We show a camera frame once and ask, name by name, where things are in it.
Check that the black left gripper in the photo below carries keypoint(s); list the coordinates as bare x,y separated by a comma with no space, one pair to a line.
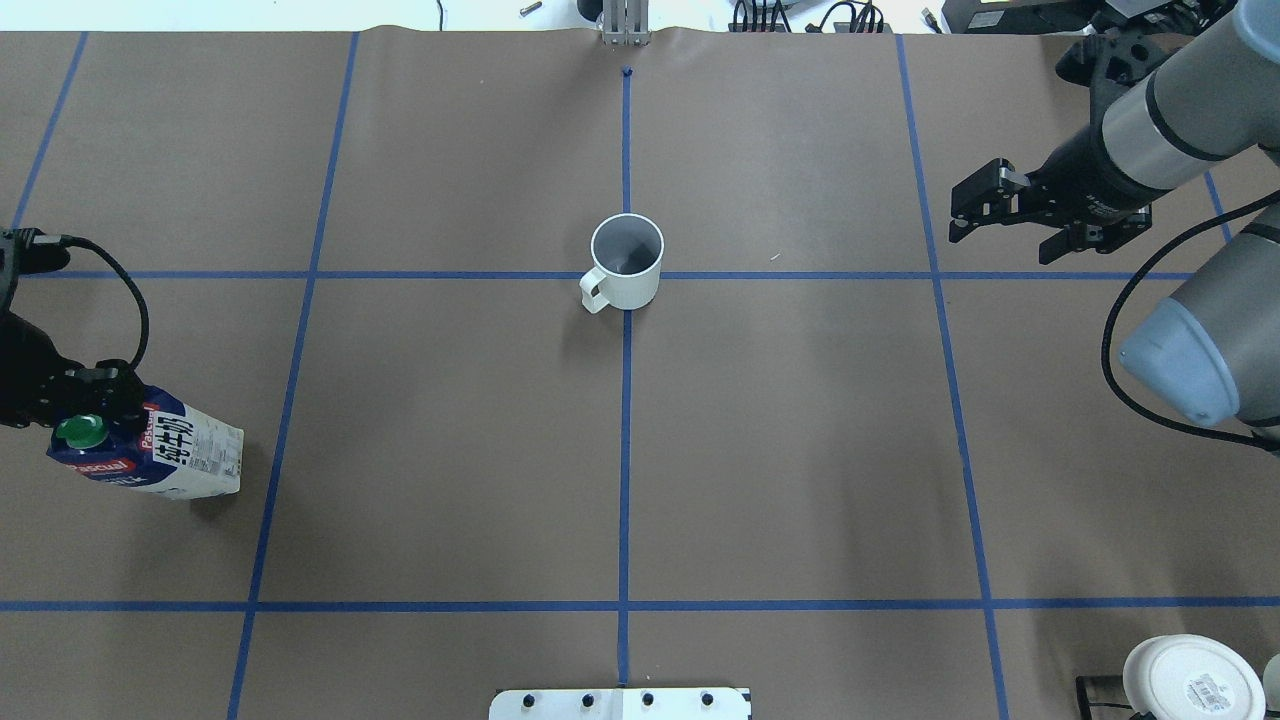
28,378

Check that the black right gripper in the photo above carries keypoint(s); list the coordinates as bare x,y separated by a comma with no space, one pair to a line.
1085,180

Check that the blue white milk carton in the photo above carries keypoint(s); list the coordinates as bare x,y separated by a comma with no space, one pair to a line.
174,450

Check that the white mug grey inside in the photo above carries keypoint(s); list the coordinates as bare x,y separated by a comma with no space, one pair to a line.
626,256

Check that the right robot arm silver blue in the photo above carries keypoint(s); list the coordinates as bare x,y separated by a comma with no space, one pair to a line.
1190,340

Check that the white upside-down mug on rack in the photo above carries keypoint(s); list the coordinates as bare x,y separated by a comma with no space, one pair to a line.
1187,676

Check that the aluminium frame post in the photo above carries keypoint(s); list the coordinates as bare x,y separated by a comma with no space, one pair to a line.
625,23

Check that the black wire mug rack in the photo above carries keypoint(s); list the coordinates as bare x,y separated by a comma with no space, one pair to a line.
1103,697

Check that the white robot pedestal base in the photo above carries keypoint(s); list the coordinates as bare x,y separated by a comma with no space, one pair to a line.
623,703

